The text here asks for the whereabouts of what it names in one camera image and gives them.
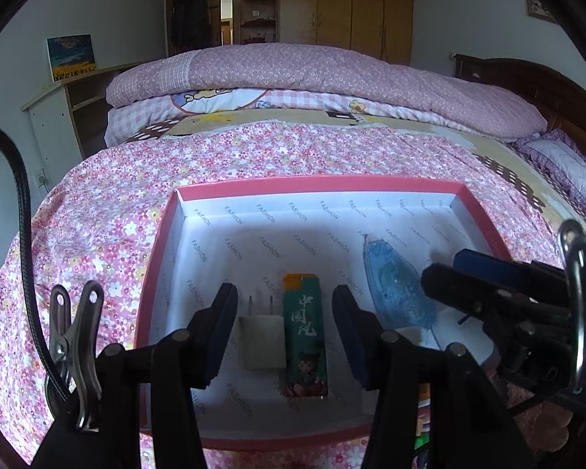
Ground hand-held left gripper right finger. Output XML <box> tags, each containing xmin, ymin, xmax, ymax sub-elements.
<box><xmin>332</xmin><ymin>285</ymin><xmax>533</xmax><ymax>469</ymax></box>

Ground purple frilled pillow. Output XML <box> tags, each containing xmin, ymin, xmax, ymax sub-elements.
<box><xmin>513</xmin><ymin>129</ymin><xmax>586</xmax><ymax>230</ymax></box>

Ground green lighter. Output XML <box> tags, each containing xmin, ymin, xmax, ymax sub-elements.
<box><xmin>279</xmin><ymin>274</ymin><xmax>329</xmax><ymax>399</ymax></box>

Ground blue correction tape dispenser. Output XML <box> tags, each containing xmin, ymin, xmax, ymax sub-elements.
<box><xmin>361</xmin><ymin>233</ymin><xmax>440</xmax><ymax>328</ymax></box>

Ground pink folded quilt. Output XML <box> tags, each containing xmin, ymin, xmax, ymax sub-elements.
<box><xmin>105</xmin><ymin>43</ymin><xmax>548</xmax><ymax>145</ymax></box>

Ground thick black cable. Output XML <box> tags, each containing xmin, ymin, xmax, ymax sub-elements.
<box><xmin>0</xmin><ymin>122</ymin><xmax>74</xmax><ymax>411</ymax></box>

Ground wooden open cabinet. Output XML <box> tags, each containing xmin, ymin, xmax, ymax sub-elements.
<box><xmin>149</xmin><ymin>0</ymin><xmax>280</xmax><ymax>57</ymax></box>

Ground white charger plug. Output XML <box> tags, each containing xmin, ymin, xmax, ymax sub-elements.
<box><xmin>238</xmin><ymin>294</ymin><xmax>287</xmax><ymax>371</ymax></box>

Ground wooden wardrobe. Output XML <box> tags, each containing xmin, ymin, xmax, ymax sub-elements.
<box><xmin>278</xmin><ymin>0</ymin><xmax>415</xmax><ymax>66</ymax></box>

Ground dark hanging clothes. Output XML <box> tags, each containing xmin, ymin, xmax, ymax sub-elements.
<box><xmin>170</xmin><ymin>0</ymin><xmax>210</xmax><ymax>52</ymax></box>

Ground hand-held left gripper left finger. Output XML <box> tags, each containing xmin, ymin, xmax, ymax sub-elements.
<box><xmin>32</xmin><ymin>283</ymin><xmax>240</xmax><ymax>469</ymax></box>

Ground white wooden shelf unit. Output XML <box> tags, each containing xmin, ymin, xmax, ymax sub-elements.
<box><xmin>20</xmin><ymin>61</ymin><xmax>147</xmax><ymax>191</ymax></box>

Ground dark wooden headboard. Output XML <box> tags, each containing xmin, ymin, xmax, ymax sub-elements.
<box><xmin>454</xmin><ymin>53</ymin><xmax>586</xmax><ymax>157</ymax></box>

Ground landscape painting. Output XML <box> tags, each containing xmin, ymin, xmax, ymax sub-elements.
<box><xmin>46</xmin><ymin>34</ymin><xmax>98</xmax><ymax>84</ymax></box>

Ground framed wall picture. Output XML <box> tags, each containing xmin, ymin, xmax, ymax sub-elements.
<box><xmin>525</xmin><ymin>0</ymin><xmax>560</xmax><ymax>23</ymax></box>

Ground pink floral bedsheet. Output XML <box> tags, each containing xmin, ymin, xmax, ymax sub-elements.
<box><xmin>0</xmin><ymin>122</ymin><xmax>567</xmax><ymax>469</ymax></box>

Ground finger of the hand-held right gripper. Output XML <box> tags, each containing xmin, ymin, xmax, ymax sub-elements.
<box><xmin>421</xmin><ymin>263</ymin><xmax>491</xmax><ymax>320</ymax></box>
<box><xmin>453</xmin><ymin>249</ymin><xmax>531</xmax><ymax>285</ymax></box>

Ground pink shallow cardboard box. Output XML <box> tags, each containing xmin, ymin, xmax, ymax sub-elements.
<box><xmin>134</xmin><ymin>178</ymin><xmax>516</xmax><ymax>453</ymax></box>

